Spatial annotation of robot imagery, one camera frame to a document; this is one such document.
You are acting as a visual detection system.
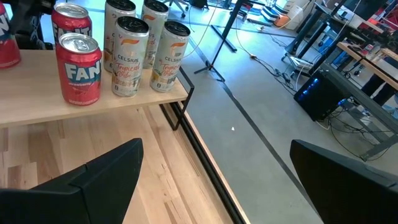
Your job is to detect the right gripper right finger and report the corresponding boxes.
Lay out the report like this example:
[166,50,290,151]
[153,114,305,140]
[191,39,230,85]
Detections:
[289,139,398,224]

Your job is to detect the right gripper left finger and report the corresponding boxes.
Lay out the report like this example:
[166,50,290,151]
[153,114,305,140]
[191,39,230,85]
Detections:
[0,138,144,224]

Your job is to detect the red soda can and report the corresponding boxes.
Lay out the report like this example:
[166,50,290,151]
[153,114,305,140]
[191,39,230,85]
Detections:
[0,1,22,70]
[55,32,103,107]
[51,2,93,46]

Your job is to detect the grey desk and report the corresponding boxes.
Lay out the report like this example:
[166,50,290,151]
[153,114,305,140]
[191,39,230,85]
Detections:
[319,62,398,162]

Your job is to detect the black computer tower blue lights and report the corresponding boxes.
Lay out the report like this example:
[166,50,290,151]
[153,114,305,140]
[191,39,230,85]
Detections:
[293,69,353,123]

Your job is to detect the wooden top desk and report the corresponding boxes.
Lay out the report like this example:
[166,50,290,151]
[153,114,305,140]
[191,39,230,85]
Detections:
[336,41,398,91]

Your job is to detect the white power strip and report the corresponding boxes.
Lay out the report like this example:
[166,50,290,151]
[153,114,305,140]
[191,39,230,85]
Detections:
[286,55,315,75]

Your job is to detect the orange box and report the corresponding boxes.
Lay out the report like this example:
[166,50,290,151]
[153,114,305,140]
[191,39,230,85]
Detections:
[274,14,292,28]

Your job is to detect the white blue storage bin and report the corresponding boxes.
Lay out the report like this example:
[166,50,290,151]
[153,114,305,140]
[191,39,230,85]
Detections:
[260,4,281,23]

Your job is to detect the white office chair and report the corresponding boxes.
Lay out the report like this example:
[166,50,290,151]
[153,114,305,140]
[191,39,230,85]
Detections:
[164,0,190,19]

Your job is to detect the wooden shelf black metal frame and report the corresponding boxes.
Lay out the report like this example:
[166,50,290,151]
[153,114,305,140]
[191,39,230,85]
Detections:
[0,49,196,131]

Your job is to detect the black aluminium frame rail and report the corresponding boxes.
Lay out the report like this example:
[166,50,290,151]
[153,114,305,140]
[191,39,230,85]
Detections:
[160,101,247,224]

